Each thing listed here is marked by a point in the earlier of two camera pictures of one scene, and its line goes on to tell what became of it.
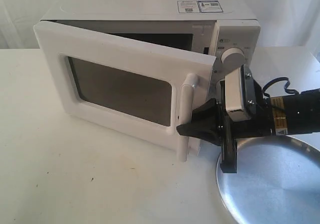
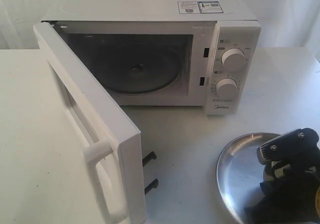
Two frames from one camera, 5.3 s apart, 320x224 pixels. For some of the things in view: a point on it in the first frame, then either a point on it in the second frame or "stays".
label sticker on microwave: (199, 6) stays
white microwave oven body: (229, 29) stays
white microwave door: (128, 84) -> (112, 150)
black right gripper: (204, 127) -> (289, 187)
